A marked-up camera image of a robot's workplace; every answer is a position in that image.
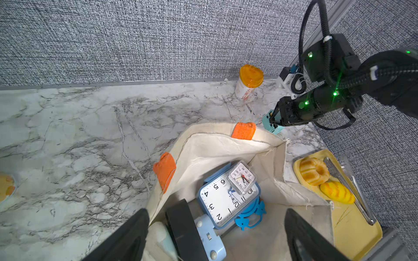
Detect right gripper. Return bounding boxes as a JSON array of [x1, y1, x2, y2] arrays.
[[270, 85, 346, 127]]

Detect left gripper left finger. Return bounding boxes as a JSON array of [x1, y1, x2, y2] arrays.
[[84, 208, 150, 261]]

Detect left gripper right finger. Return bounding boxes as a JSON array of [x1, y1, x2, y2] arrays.
[[284, 208, 348, 261]]

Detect mint green cube clock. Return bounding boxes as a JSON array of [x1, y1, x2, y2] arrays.
[[262, 110, 284, 135]]

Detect cream canvas bag orange handles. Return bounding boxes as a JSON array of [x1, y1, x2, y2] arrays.
[[143, 123, 334, 261]]

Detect black rectangular clock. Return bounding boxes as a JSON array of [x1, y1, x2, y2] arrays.
[[165, 199, 208, 261]]

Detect small clear alarm clock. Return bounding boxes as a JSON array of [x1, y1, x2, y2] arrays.
[[227, 161, 257, 195]]

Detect light blue round alarm clock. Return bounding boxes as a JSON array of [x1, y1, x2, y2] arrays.
[[194, 214, 226, 261]]

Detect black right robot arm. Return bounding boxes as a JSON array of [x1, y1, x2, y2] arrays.
[[262, 1, 418, 134]]

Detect bright blue plastic clock stand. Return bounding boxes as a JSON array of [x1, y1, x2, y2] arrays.
[[235, 197, 267, 231]]

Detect large blue rectangular alarm clock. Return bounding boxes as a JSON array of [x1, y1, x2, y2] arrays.
[[197, 162, 261, 229]]

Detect yellow cutting board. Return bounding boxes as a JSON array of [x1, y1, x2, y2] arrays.
[[293, 150, 383, 261]]

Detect orange lid drink cup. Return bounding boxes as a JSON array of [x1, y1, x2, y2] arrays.
[[235, 64, 264, 101]]

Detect toy yellow bread loaf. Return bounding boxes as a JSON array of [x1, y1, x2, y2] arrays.
[[320, 181, 356, 204]]

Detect toy bundt cake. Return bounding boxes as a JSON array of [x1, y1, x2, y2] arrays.
[[299, 158, 330, 186]]

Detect metal tongs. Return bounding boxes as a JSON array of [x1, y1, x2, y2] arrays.
[[323, 155, 377, 226]]

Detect yellow can white lid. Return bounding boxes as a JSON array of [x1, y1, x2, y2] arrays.
[[0, 172, 16, 203]]

